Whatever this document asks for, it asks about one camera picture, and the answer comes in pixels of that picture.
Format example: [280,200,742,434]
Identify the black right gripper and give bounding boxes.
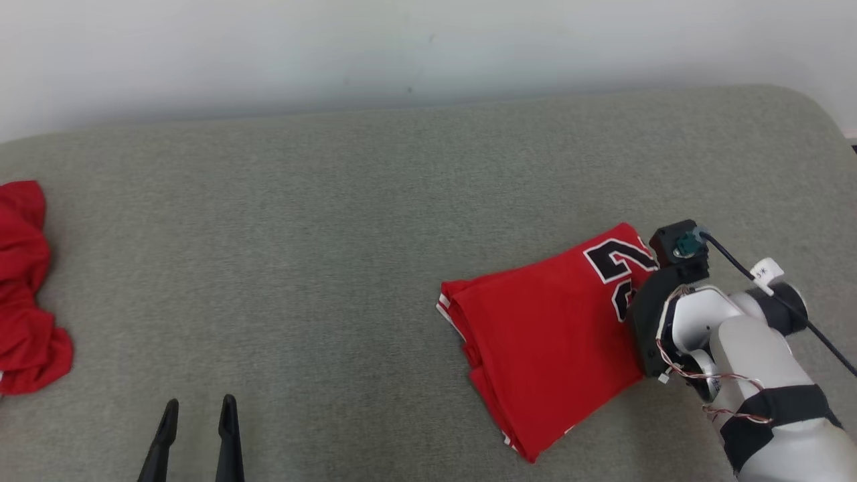
[625,259,711,379]

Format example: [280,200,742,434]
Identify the grey fabric sofa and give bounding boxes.
[0,84,857,482]

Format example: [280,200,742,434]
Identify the red shorts white stripe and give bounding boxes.
[0,179,74,396]

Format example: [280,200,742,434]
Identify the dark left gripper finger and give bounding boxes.
[137,399,180,482]
[216,394,246,482]

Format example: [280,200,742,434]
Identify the black right camera cable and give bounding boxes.
[696,229,857,377]

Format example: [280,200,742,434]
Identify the red basketball jersey number 23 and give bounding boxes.
[437,222,662,464]

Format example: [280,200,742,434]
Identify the red white wire bundle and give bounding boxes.
[655,285,772,426]

